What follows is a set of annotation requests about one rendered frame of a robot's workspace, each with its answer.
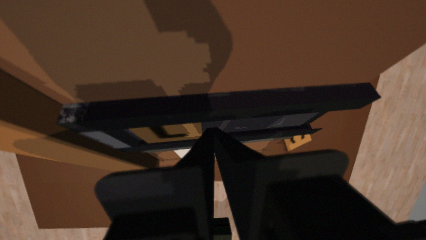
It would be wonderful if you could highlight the white paper ticket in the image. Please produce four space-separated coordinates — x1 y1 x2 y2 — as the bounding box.
174 149 190 158

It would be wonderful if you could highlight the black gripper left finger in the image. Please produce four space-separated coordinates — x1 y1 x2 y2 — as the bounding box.
94 128 215 240

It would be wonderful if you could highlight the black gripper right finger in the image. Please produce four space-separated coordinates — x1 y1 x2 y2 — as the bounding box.
212 127 349 240

